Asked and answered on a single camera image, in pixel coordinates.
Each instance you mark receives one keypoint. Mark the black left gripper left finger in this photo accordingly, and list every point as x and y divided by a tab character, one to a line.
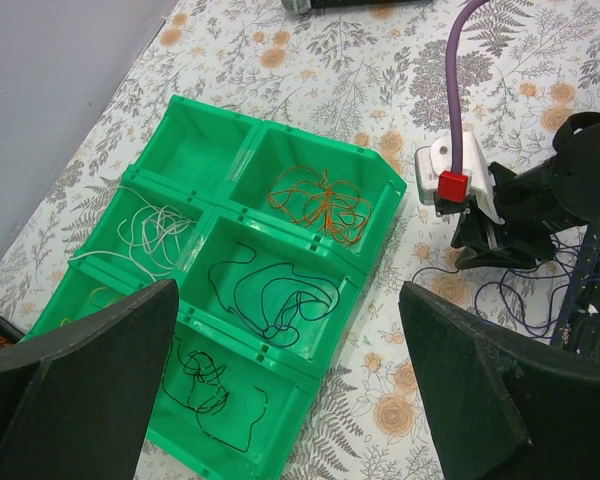
75	402

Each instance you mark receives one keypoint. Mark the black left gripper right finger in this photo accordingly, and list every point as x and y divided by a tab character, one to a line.
501	405

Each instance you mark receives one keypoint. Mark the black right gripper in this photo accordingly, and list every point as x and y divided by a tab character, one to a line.
519	240

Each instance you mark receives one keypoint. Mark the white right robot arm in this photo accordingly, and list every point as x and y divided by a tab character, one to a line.
574	180

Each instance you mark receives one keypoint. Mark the floral patterned table mat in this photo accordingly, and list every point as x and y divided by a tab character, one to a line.
375	78

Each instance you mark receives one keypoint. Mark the green compartment tray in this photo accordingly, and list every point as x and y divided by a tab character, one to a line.
270	233

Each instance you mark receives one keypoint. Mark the black microphone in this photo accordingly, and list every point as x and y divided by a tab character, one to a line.
302	7

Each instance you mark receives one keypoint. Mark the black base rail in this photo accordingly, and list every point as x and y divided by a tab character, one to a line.
578	324

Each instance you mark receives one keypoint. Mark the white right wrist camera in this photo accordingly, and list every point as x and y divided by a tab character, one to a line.
436	180

